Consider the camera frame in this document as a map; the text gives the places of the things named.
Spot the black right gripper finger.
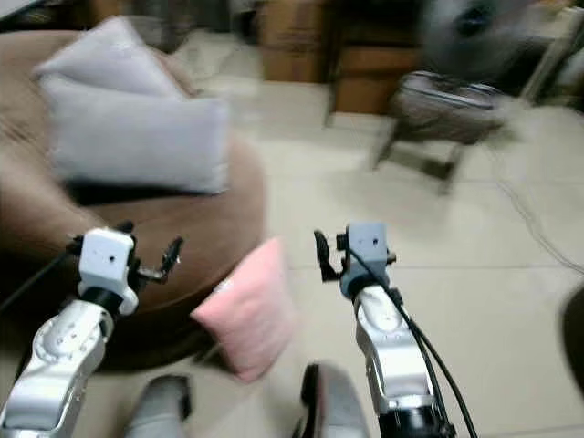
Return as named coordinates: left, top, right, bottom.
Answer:
left=313, top=228, right=334, bottom=281

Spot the round brown sofa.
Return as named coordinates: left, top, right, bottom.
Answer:
left=0, top=30, right=270, bottom=371

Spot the large grey pillow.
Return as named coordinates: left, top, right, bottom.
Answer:
left=41, top=73, right=232, bottom=195

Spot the pink pillow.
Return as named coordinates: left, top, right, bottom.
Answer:
left=191, top=237, right=298, bottom=383

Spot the small grey pillow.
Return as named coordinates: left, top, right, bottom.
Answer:
left=34, top=16, right=189, bottom=98

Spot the grey left robot leg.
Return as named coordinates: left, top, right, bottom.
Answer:
left=124, top=373, right=194, bottom=438

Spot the brown wooden cabinet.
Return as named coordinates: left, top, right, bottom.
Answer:
left=324, top=0, right=425, bottom=118

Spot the folding stool with fabric seat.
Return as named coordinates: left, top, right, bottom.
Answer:
left=371, top=70, right=509, bottom=195

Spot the brown cardboard box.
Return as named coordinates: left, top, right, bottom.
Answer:
left=257, top=0, right=332, bottom=85

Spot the dark rounded object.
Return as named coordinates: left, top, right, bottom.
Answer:
left=560, top=283, right=584, bottom=377

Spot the grey electric fan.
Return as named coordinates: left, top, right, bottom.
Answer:
left=418, top=0, right=537, bottom=81

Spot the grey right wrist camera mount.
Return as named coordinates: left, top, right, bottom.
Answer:
left=339, top=221, right=394, bottom=301

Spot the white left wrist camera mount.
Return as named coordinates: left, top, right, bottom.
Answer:
left=78, top=227, right=141, bottom=316

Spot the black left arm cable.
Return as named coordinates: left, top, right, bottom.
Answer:
left=0, top=235, right=88, bottom=311

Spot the thin floor cable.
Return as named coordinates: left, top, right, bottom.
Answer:
left=484, top=146, right=584, bottom=276

